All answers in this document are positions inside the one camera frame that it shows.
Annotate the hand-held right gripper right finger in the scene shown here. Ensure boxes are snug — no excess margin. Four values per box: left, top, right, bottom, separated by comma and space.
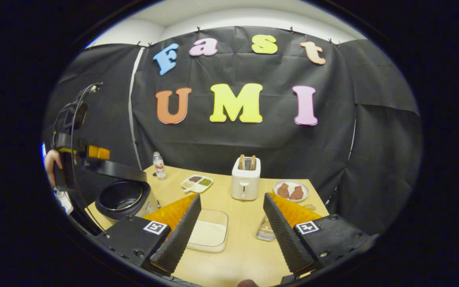
263, 192, 379, 277

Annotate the white round plate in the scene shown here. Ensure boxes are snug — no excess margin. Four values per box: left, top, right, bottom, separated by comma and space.
273, 179, 310, 203

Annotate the black silver rice cooker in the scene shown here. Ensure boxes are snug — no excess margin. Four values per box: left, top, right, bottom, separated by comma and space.
84, 157, 160, 222

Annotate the black backdrop cloth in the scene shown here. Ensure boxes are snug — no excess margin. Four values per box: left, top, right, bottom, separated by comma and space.
42, 26, 423, 236

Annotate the small clear bottle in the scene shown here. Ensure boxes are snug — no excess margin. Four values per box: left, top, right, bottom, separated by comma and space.
153, 151, 167, 181

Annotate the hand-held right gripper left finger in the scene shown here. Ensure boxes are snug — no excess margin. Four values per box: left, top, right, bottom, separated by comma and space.
96, 194, 202, 277

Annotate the white object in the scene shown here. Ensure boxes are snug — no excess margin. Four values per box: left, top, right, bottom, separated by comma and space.
54, 191, 74, 216

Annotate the clear rice container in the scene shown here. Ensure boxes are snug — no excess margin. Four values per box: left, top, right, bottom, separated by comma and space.
186, 208, 229, 254

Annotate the white divided dish with beans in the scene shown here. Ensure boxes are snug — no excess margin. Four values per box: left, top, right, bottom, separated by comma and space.
180, 174, 214, 194

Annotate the white toaster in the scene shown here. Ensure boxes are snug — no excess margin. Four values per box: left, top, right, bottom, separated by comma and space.
231, 155, 261, 201

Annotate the black cable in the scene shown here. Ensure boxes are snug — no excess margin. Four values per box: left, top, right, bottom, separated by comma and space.
52, 82, 108, 238

